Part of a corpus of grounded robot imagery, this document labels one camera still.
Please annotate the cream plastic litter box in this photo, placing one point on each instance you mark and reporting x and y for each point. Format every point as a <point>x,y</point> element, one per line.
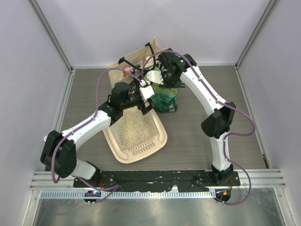
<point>142,150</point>

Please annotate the cat litter pile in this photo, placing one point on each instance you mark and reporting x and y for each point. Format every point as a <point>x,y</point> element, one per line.
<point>134,128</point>

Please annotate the beige canvas tote bag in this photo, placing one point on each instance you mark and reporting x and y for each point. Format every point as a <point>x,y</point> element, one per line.
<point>133,61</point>

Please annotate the perforated cable duct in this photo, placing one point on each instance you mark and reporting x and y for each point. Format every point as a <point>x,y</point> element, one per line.
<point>91,194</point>

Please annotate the pink capped bottle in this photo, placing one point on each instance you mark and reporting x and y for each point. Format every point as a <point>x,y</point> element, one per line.
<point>127,70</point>

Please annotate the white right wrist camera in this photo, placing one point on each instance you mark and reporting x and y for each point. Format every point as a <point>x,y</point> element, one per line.
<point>155,77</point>

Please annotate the green litter bag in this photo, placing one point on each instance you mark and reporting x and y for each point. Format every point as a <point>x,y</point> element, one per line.
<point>165,99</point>

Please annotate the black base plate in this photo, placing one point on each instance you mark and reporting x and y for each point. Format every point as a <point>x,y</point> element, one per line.
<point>162,180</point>

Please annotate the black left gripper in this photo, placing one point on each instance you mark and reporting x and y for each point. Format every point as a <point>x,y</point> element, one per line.
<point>145,110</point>

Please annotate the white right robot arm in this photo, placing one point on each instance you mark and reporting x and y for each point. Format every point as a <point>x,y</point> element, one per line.
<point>183,69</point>

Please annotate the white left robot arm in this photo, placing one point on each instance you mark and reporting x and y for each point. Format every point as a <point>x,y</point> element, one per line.
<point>60,150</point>

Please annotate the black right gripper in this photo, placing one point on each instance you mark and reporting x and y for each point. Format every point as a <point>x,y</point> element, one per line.
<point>177,85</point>

